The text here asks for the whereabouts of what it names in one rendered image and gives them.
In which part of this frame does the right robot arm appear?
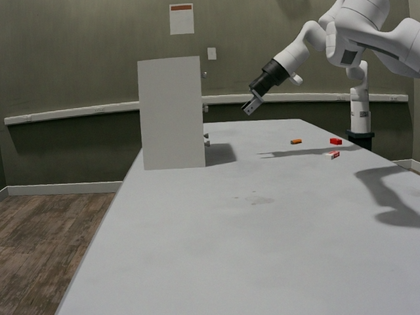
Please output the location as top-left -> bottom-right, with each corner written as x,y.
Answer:
284,0 -> 371,133

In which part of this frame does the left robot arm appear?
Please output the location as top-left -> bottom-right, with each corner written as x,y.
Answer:
326,0 -> 420,79

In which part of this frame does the red eraser with white tip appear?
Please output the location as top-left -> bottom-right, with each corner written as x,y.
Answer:
325,151 -> 340,159

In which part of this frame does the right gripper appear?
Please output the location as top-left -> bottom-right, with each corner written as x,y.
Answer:
241,50 -> 303,115

